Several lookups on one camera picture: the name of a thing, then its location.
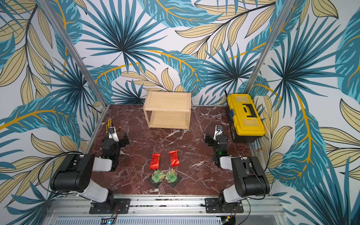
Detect red tea bag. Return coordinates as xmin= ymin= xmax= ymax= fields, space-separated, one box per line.
xmin=169 ymin=150 xmax=180 ymax=167
xmin=150 ymin=153 xmax=161 ymax=170

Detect green tea bag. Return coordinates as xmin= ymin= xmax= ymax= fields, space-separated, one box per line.
xmin=148 ymin=170 xmax=166 ymax=188
xmin=165 ymin=169 xmax=182 ymax=188

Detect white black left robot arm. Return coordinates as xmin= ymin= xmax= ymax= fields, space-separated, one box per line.
xmin=50 ymin=133 xmax=130 ymax=216

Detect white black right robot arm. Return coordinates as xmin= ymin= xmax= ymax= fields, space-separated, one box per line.
xmin=204 ymin=135 xmax=270 ymax=213

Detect light wooden two-tier shelf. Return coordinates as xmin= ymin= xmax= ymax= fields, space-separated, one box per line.
xmin=143 ymin=91 xmax=191 ymax=130

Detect yellow black pliers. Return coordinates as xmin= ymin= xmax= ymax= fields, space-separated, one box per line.
xmin=106 ymin=125 xmax=121 ymax=135

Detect yellow black toolbox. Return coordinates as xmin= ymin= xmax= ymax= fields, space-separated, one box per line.
xmin=226 ymin=94 xmax=265 ymax=143

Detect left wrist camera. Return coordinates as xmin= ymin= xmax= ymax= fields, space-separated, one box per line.
xmin=107 ymin=127 xmax=119 ymax=142

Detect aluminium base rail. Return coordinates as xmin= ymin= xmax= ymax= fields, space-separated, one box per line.
xmin=43 ymin=195 xmax=290 ymax=225

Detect left aluminium corner post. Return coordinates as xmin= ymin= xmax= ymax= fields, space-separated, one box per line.
xmin=38 ymin=0 xmax=108 ymax=108

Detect aluminium corner post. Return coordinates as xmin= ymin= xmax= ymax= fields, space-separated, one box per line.
xmin=243 ymin=1 xmax=295 ymax=95
xmin=38 ymin=0 xmax=108 ymax=108

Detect right aluminium corner post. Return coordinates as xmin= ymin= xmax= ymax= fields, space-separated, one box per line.
xmin=243 ymin=1 xmax=295 ymax=95

